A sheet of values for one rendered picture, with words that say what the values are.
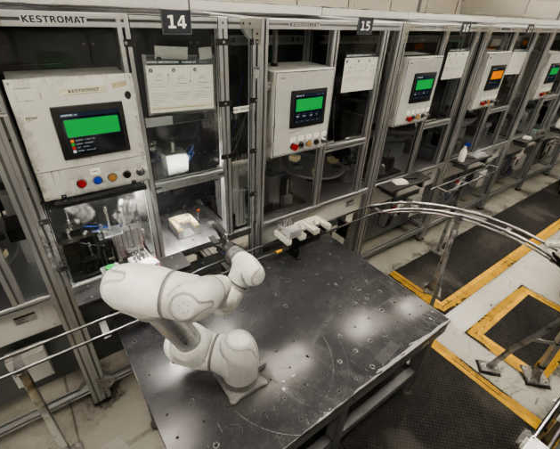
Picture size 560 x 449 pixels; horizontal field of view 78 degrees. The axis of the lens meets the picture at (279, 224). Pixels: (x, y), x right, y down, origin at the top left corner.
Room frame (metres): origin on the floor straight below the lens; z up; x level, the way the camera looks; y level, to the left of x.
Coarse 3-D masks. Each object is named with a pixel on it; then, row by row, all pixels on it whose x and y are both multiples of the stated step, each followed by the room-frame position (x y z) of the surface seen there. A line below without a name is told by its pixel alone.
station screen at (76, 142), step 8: (80, 112) 1.30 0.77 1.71; (88, 112) 1.32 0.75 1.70; (96, 112) 1.33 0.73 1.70; (104, 112) 1.35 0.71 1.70; (112, 112) 1.37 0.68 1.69; (64, 120) 1.27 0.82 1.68; (120, 120) 1.38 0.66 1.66; (64, 128) 1.26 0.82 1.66; (120, 128) 1.38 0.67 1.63; (80, 136) 1.29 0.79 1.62; (88, 136) 1.31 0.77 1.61; (96, 136) 1.32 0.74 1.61; (104, 136) 1.34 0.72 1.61; (112, 136) 1.36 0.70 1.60; (120, 136) 1.38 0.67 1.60; (72, 144) 1.27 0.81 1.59; (80, 144) 1.28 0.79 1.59; (88, 144) 1.30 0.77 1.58; (96, 144) 1.32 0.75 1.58; (104, 144) 1.34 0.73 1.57; (112, 144) 1.35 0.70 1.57; (120, 144) 1.37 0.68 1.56; (72, 152) 1.26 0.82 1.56; (80, 152) 1.28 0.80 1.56; (88, 152) 1.30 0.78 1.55
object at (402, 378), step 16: (416, 352) 1.18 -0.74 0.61; (416, 368) 1.33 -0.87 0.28; (400, 384) 1.23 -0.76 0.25; (352, 400) 0.89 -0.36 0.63; (368, 400) 1.12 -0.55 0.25; (384, 400) 1.15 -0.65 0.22; (336, 416) 0.83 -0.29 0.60; (352, 416) 1.03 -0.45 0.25; (336, 432) 0.90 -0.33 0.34; (320, 448) 0.86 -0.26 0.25; (336, 448) 0.92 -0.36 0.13
